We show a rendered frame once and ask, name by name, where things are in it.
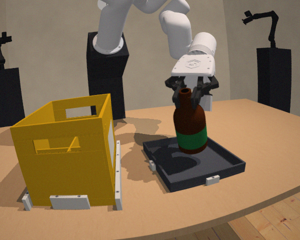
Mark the brown glass bottle with green label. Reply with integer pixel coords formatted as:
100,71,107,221
173,87,208,155

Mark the yellow crate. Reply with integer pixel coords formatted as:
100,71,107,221
10,93,116,206

